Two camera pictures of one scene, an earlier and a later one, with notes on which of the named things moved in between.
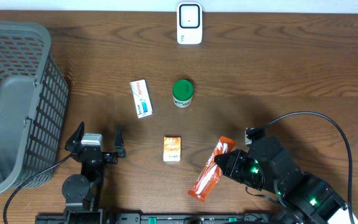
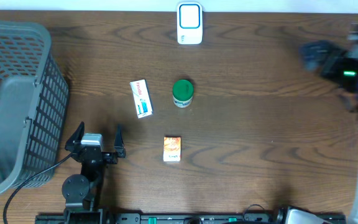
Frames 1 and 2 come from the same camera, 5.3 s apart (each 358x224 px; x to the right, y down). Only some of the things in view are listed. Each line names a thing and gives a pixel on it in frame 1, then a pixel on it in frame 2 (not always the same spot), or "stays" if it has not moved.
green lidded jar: x=183 y=93 stays
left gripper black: x=120 y=150 stays
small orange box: x=172 y=149 stays
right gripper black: x=235 y=170 to x=339 y=54
